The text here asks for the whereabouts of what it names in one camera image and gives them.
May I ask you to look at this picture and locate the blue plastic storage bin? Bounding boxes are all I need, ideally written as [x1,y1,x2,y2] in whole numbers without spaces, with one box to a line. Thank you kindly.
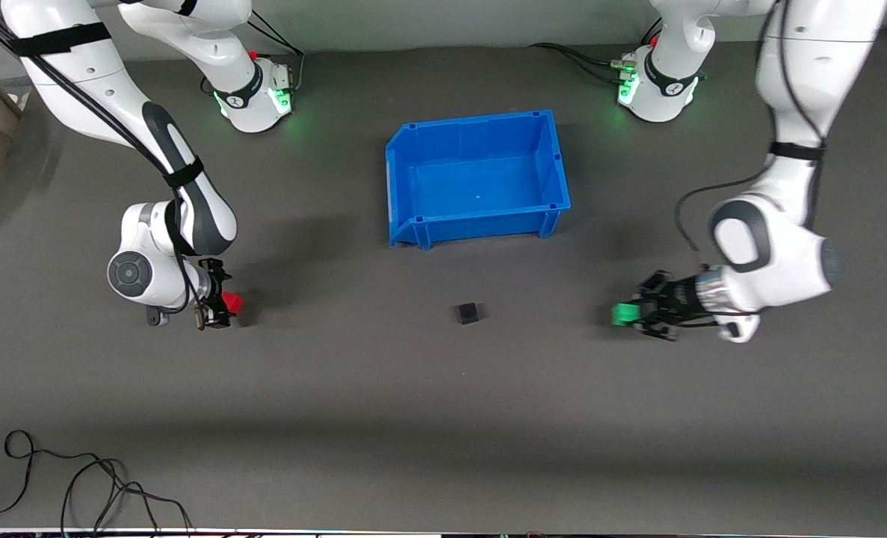
[385,109,572,250]

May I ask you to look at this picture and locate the loose thin black cable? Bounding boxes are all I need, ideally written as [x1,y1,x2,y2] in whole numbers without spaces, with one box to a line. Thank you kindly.
[0,430,194,535]

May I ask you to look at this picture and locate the black right arm base cables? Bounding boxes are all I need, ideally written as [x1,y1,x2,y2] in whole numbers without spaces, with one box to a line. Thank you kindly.
[200,9,306,96]

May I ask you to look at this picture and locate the black arm base cables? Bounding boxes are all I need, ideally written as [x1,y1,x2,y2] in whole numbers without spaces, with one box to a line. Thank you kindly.
[528,16,664,84]
[200,9,306,96]

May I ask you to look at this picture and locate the black left arm base cables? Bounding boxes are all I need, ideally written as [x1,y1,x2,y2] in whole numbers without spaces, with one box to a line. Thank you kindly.
[528,16,664,84]

